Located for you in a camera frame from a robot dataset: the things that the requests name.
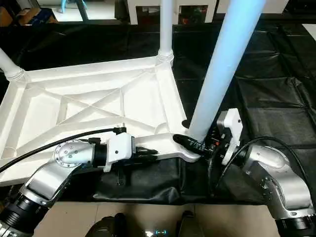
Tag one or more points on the light brown wooden shelf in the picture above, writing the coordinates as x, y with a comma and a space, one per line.
5, 16

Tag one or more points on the grey metal pole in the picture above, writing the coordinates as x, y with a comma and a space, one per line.
82, 10

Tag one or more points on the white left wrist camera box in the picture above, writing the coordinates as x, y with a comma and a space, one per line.
118, 148

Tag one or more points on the white plastic table top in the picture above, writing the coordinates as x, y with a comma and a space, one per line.
86, 98

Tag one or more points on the white glass door cabinet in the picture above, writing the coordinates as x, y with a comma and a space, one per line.
148, 10

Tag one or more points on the white flat board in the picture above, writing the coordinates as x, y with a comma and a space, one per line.
310, 30

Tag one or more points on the white plastic table leg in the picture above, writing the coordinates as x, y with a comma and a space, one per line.
10, 64
165, 29
222, 69

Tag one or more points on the black mat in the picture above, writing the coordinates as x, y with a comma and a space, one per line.
271, 86

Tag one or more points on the white drawer unit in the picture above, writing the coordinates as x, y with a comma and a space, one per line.
247, 6

